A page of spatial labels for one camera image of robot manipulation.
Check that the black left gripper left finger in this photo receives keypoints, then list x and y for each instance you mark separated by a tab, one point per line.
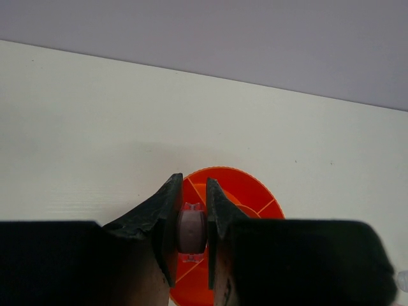
129	261

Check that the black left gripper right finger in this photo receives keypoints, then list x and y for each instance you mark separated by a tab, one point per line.
293	261

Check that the pink transparent cap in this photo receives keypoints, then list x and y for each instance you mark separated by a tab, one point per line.
192	232

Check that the orange round pen holder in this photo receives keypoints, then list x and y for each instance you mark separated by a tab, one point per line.
248	194

